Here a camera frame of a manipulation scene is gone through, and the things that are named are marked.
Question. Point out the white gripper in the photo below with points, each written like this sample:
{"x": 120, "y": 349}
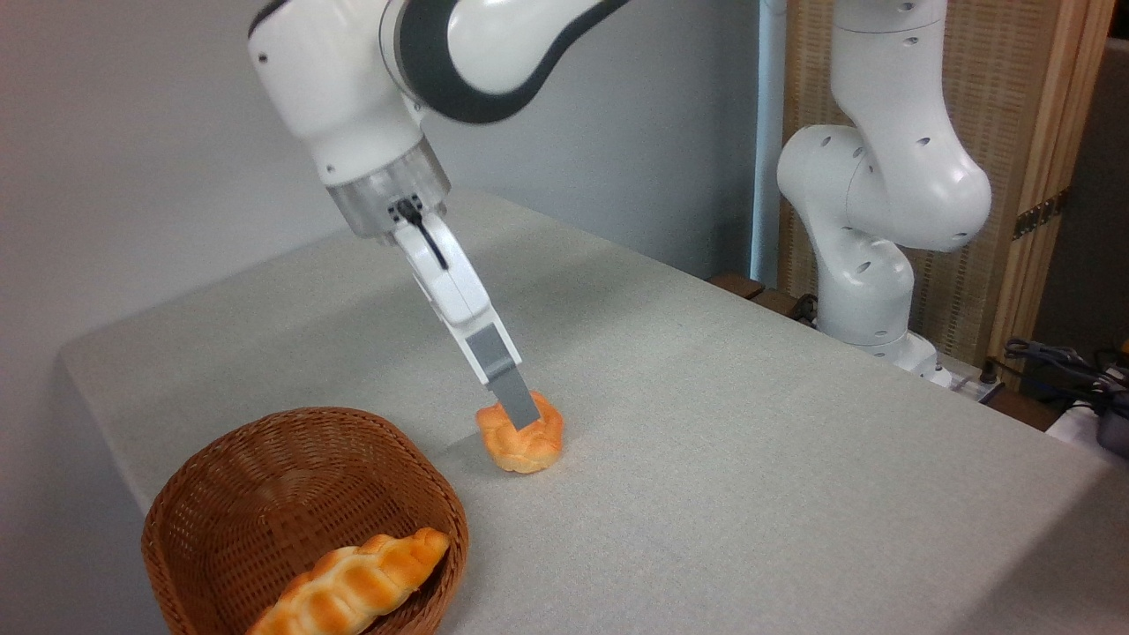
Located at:
{"x": 454, "y": 291}

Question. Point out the round flaky bread roll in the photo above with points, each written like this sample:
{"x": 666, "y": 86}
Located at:
{"x": 522, "y": 451}

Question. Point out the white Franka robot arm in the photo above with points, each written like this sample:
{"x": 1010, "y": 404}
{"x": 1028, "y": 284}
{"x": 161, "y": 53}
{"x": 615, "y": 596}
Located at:
{"x": 900, "y": 176}

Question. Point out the long braided bread loaf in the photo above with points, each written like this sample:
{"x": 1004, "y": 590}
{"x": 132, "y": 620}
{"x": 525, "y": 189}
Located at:
{"x": 353, "y": 586}

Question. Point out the grey tablecloth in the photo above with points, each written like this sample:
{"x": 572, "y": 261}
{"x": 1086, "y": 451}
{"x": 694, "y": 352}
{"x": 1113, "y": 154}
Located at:
{"x": 750, "y": 476}

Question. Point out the brown wicker basket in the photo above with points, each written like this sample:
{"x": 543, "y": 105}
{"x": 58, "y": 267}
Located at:
{"x": 229, "y": 511}

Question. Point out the white vertical pole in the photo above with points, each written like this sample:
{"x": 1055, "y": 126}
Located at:
{"x": 767, "y": 132}

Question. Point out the metal screen hinge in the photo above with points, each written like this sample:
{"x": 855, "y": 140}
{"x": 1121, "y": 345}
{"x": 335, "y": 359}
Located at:
{"x": 1041, "y": 214}

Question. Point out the white cloth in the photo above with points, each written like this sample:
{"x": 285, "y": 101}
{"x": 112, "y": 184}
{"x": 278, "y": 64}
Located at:
{"x": 1072, "y": 425}

